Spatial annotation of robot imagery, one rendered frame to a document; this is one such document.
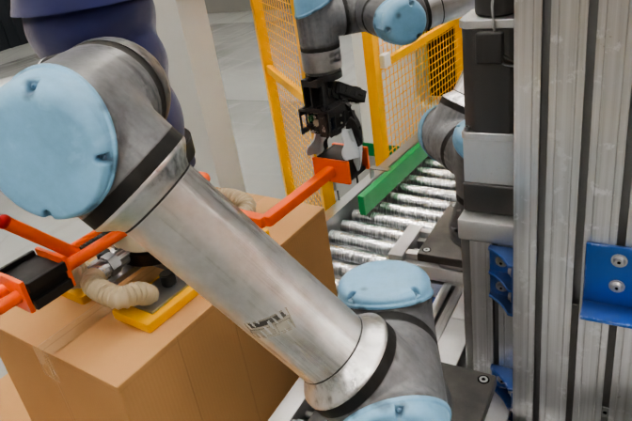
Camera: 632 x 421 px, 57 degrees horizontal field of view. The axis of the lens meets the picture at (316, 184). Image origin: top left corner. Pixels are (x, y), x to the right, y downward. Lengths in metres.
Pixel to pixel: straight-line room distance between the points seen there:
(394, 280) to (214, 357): 0.50
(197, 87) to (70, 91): 2.07
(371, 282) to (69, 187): 0.38
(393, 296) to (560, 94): 0.29
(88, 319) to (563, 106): 0.87
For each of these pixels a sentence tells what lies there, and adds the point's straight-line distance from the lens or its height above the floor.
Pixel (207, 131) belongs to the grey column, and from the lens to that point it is 2.60.
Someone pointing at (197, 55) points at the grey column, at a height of 1.20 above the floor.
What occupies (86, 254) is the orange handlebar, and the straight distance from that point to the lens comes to 1.09.
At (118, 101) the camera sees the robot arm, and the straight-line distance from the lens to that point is 0.51.
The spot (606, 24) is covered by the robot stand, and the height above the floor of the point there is 1.54.
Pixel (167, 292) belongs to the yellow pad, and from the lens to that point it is 1.11.
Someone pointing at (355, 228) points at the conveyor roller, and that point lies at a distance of 2.30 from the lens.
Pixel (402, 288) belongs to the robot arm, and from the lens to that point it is 0.70.
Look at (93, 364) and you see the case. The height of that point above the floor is 1.07.
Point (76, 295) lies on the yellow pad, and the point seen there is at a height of 1.09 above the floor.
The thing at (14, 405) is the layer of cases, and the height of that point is 0.54.
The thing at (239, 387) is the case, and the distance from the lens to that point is 1.23.
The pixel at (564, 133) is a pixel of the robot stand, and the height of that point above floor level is 1.42.
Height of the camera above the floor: 1.69
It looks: 25 degrees down
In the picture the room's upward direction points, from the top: 9 degrees counter-clockwise
